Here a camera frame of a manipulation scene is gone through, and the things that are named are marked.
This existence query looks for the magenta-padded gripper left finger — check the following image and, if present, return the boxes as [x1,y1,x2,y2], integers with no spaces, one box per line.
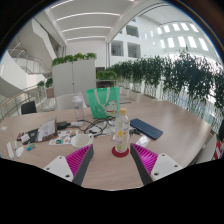
[43,143,95,187]

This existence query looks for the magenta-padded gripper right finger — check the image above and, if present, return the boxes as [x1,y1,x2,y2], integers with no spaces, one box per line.
[129,142,184,186]

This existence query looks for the clear lemon drink bottle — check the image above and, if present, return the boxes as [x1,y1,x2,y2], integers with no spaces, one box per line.
[114,107,131,155]

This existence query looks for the clear plastic water bottle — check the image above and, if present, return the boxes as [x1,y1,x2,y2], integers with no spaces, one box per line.
[71,91,86,123]

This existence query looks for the colourful sticker sheet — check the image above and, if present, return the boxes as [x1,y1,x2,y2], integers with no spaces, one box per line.
[48,129,80,146]

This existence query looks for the flat round red coaster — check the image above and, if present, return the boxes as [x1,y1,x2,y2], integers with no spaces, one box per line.
[111,145,131,159]

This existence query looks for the black charger block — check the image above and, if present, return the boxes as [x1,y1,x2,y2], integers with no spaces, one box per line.
[56,120,72,131]

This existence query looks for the black notebook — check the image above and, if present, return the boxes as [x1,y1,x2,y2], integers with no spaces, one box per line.
[24,117,59,144]

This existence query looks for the white printed card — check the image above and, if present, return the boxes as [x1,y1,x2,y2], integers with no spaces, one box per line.
[20,132,32,144]

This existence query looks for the white chair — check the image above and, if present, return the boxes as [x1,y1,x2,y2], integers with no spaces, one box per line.
[55,92,88,112]

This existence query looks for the green tote bag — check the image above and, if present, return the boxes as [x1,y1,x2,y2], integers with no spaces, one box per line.
[86,86,121,120]

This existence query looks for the black chair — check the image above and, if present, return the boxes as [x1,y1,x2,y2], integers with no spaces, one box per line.
[20,100,38,116]

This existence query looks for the brown planter with plants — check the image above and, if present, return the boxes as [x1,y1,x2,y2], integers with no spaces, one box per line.
[36,77,55,100]

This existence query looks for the white planter cabinet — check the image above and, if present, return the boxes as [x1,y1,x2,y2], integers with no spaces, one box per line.
[50,52,98,99]

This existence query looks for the row of potted trees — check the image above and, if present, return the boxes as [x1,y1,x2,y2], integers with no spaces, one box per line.
[95,49,224,118]

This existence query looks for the glass railing wooden handrail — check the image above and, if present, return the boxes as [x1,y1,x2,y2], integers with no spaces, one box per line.
[0,84,44,122]

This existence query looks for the ceiling light strips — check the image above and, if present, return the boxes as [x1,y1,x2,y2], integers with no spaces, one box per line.
[49,0,134,42]

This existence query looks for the black cable bundle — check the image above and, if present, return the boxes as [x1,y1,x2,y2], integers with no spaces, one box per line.
[68,116,118,138]

